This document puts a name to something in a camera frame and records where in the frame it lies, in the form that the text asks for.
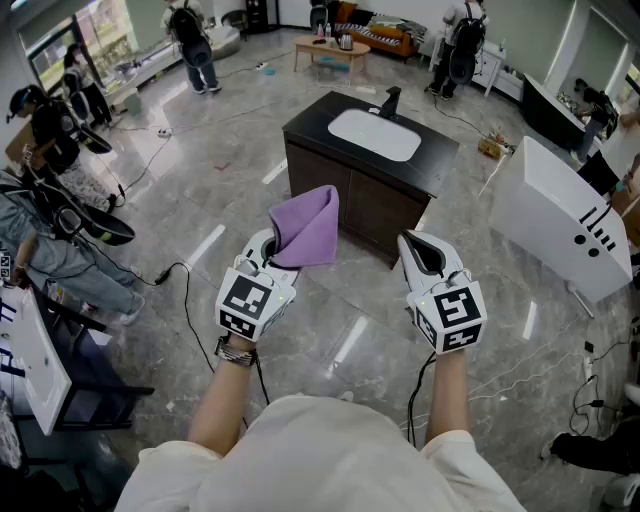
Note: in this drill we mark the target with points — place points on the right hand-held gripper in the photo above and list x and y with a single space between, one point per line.
455 310

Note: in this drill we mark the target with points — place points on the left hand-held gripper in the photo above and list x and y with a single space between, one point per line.
250 300

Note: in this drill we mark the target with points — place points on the purple microfibre cloth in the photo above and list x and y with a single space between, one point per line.
307 230

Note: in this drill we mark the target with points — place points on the dark brown wooden cabinet door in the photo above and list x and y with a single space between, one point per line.
317 192
385 212

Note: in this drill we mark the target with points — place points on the person's right forearm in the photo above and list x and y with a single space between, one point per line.
447 395

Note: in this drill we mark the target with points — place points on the person's left forearm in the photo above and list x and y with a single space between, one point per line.
225 400

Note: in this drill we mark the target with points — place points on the dark wooden vanity cabinet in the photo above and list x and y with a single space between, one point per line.
320 152

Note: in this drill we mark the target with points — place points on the black stone vanity top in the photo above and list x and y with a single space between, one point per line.
310 122

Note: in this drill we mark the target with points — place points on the black power adapter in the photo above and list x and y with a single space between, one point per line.
162 277

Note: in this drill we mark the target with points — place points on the white bathtub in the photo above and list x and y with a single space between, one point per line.
540 200

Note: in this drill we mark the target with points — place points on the small cluttered basket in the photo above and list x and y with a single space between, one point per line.
492 146

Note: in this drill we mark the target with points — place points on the white sink basin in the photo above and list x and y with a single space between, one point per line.
375 135

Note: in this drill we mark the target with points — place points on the black bathtub faucet set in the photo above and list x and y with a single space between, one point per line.
595 214

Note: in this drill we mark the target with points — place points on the black sink faucet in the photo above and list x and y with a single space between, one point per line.
389 102

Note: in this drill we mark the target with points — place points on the dark bathtub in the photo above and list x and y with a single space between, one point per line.
547 110

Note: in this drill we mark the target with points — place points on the person's cream shirt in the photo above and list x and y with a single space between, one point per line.
325 460

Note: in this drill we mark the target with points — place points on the cardboard box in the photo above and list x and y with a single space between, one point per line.
631 210
17 145

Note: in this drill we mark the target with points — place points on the green bucket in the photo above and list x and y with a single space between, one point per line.
132 104

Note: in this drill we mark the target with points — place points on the black metal stand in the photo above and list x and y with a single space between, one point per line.
95 380

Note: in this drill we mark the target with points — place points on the wooden coffee table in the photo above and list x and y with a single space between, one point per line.
325 47

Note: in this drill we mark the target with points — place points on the long white low platform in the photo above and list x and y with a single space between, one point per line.
150 70

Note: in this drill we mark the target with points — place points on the orange sofa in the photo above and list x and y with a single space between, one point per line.
390 42

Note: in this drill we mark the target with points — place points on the steel kettle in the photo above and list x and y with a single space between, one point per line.
346 42

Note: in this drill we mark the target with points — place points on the black shelf unit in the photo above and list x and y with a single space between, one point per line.
257 17

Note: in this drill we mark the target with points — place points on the striped blanket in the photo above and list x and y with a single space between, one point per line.
395 25

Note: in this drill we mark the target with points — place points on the large window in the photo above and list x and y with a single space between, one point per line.
110 30

